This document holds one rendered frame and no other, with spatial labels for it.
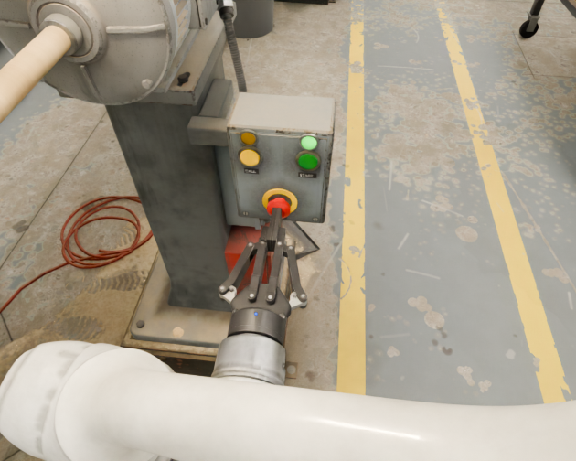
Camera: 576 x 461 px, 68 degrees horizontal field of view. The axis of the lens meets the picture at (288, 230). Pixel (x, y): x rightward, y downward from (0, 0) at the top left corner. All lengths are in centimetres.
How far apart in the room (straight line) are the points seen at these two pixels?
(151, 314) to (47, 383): 102
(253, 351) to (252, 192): 30
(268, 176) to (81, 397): 43
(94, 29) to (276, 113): 26
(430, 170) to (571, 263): 78
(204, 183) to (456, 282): 126
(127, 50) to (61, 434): 46
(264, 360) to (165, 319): 92
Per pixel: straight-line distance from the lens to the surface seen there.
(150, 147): 95
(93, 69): 68
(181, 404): 30
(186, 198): 103
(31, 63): 57
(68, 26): 63
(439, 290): 188
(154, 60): 65
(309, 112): 67
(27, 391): 44
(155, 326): 142
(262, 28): 354
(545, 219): 235
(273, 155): 66
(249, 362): 52
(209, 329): 138
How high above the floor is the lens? 149
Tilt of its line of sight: 49 degrees down
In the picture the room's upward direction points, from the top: straight up
